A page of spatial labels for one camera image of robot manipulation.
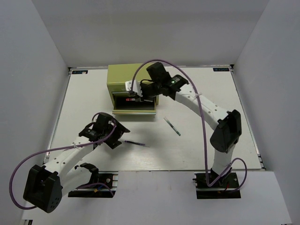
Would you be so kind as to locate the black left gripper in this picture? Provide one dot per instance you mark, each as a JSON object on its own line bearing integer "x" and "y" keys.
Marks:
{"x": 120, "y": 130}

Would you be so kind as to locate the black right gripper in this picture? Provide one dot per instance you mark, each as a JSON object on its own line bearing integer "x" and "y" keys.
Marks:
{"x": 145, "y": 97}

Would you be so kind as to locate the purple refill pen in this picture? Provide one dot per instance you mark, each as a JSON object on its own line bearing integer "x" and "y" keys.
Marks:
{"x": 136, "y": 143}

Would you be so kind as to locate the green metal drawer toolbox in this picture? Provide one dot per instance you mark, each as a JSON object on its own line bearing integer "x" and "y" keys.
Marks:
{"x": 117, "y": 75}

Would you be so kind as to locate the green refill pen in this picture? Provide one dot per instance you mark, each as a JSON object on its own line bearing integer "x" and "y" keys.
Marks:
{"x": 171, "y": 125}

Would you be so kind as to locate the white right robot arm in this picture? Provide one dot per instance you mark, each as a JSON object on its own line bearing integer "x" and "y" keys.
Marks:
{"x": 221, "y": 128}

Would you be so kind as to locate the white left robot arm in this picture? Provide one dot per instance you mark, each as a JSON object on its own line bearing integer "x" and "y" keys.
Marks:
{"x": 47, "y": 184}

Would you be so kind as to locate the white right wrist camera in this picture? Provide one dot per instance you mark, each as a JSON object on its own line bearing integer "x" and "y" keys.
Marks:
{"x": 134, "y": 88}

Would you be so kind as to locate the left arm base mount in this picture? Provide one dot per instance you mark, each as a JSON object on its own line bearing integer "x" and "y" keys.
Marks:
{"x": 103, "y": 186}

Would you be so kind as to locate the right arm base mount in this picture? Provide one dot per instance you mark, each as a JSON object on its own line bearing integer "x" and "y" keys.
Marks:
{"x": 220, "y": 190}

